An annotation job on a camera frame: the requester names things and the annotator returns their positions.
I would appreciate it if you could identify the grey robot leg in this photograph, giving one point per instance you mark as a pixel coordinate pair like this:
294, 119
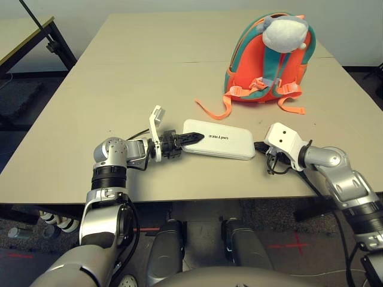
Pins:
166, 254
245, 245

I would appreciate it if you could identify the grey left robot leg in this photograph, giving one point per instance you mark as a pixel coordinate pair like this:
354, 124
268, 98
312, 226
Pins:
166, 254

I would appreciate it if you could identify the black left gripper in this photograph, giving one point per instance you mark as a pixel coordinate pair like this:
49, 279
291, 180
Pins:
170, 146

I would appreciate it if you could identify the grey right robot leg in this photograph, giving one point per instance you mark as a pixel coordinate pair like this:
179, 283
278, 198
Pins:
245, 245

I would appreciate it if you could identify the grey white plush toy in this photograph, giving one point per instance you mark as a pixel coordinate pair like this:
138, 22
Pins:
284, 33

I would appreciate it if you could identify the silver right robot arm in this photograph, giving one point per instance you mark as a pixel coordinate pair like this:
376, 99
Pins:
344, 179

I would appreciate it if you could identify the dark floor mat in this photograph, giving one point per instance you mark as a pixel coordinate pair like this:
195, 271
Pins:
18, 101

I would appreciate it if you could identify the thin black rod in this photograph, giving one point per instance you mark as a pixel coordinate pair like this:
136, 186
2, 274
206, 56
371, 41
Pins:
31, 15

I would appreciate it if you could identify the white pencil case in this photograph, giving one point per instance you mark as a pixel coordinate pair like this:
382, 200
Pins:
221, 143

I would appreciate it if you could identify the white black coiled spring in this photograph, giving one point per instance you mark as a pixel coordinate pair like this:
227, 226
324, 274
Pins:
64, 224

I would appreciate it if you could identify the white perforated shoe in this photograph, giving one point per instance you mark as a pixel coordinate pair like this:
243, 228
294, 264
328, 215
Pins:
128, 281

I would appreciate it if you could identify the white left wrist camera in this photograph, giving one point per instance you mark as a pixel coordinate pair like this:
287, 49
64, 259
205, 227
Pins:
155, 119

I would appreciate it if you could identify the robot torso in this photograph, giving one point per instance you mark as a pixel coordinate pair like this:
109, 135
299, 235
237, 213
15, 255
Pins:
233, 278

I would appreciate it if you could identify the orange teal backpack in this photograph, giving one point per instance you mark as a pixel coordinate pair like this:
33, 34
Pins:
248, 74

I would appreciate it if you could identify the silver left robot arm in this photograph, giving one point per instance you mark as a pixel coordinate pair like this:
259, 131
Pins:
110, 179

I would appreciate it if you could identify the side table with black frame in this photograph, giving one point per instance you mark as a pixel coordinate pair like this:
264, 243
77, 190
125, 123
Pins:
30, 33

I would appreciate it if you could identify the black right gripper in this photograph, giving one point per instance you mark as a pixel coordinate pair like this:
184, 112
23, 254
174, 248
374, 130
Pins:
279, 158

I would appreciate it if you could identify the grey cylinder can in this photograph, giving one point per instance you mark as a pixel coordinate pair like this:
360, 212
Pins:
18, 232

